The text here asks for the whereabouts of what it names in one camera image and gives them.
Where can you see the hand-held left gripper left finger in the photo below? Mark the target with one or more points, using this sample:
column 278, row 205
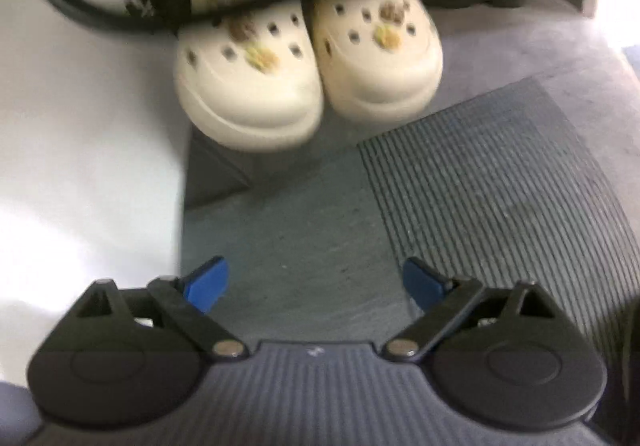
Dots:
column 210, row 276

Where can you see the grey striped floor mat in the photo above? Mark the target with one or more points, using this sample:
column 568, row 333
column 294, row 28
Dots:
column 475, row 186

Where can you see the cream clog with charms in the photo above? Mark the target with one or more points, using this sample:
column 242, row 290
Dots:
column 385, row 76
column 240, row 96

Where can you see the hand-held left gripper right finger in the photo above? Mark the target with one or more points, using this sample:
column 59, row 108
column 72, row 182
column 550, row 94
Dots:
column 422, row 278

